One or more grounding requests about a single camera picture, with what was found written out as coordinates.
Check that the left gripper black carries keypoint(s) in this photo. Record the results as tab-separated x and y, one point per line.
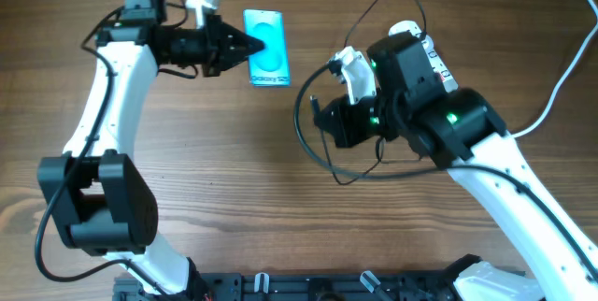
219	57

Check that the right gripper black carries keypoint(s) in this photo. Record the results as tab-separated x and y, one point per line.
343	128

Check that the blue screen smartphone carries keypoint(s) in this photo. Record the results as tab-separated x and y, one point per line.
269	67

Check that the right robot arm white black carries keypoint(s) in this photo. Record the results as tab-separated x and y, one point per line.
395	90

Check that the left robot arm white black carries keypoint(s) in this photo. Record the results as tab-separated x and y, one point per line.
96	198

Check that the white power strip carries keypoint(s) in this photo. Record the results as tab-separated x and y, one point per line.
434	58

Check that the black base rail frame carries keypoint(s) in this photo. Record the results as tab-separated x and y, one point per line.
413	285

